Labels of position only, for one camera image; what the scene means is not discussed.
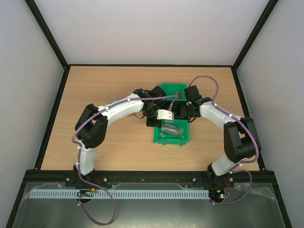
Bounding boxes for silver metal scoop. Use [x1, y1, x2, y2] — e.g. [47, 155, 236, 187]
[161, 123, 183, 137]

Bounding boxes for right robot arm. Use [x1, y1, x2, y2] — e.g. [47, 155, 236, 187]
[181, 85, 261, 186]

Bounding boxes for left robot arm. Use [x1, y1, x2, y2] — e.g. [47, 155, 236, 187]
[72, 86, 178, 176]

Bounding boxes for far bin candies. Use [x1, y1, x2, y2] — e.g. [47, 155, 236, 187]
[176, 92, 185, 99]

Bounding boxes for black middle bin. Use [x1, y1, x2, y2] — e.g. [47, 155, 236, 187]
[171, 100, 190, 120]

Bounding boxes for near green bin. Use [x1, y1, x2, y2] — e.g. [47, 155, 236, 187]
[153, 120, 190, 146]

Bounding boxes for green bin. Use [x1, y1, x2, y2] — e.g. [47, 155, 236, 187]
[160, 83, 188, 101]
[153, 120, 190, 146]

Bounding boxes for far green bin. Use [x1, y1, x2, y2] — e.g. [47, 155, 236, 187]
[160, 83, 188, 101]

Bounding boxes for round white lid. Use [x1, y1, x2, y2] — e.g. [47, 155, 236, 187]
[111, 99, 121, 104]

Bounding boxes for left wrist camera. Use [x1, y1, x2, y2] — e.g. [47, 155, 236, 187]
[156, 109, 174, 121]

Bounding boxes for grey slotted cable duct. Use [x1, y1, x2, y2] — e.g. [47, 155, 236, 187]
[29, 189, 209, 200]

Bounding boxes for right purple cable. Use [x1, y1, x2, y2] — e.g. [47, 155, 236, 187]
[187, 75, 259, 205]

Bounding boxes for black enclosure frame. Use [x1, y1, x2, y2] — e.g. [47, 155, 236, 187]
[7, 0, 292, 228]

